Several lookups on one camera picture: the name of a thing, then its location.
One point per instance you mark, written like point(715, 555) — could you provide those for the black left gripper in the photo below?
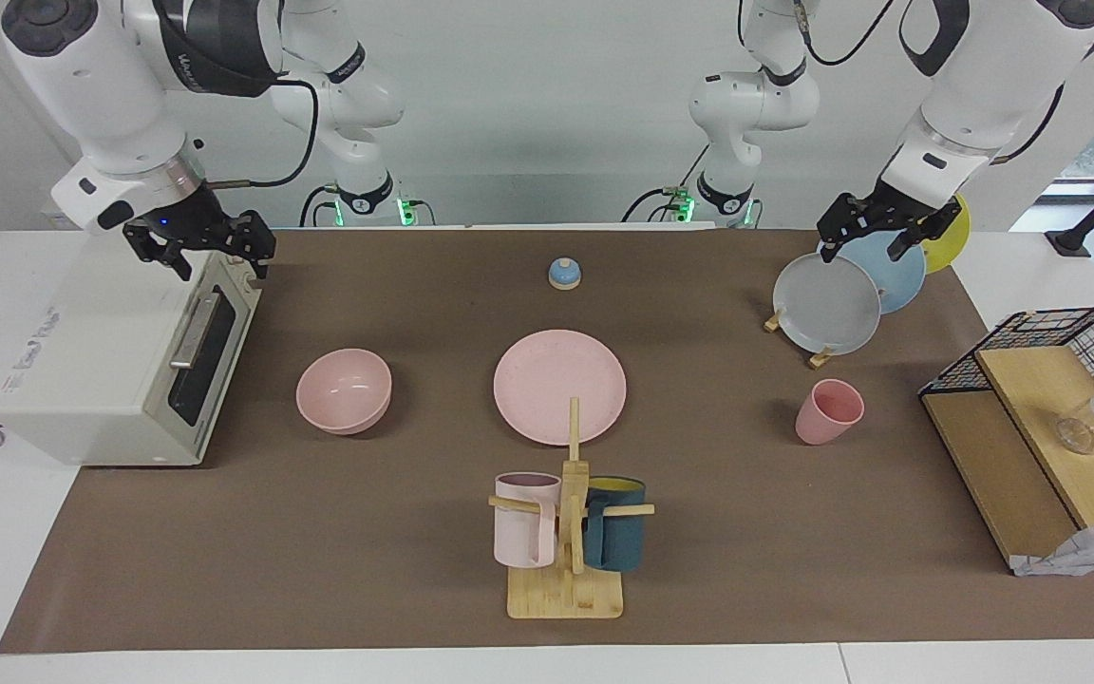
point(898, 211)

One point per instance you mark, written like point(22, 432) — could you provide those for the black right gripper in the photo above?
point(191, 217)

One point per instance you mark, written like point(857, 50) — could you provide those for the pink cup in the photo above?
point(827, 418)

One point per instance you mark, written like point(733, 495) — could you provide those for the pink bowl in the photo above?
point(343, 389)

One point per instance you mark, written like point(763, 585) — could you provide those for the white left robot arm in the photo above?
point(984, 85)

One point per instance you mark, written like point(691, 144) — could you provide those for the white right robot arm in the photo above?
point(82, 85)

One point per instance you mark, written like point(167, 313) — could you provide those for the light blue plate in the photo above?
point(896, 280)

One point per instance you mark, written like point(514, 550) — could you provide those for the yellow plate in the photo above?
point(951, 249)

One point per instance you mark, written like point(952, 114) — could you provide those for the grey plate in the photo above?
point(822, 304)

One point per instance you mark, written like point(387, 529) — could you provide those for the wooden plate rack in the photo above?
point(820, 359)

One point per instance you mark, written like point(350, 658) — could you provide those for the white toaster oven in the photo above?
point(82, 380)

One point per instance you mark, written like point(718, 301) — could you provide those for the clear glass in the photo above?
point(1076, 435)

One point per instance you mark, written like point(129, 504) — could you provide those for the brown table mat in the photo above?
point(319, 532)

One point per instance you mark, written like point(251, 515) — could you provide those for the pink speckled plate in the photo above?
point(547, 380)

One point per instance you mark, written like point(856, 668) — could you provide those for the dark teal mug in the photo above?
point(618, 546)

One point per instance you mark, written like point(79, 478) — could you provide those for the pink mug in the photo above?
point(518, 537)

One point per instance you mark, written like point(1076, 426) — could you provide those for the wooden mug tree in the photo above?
point(566, 598)

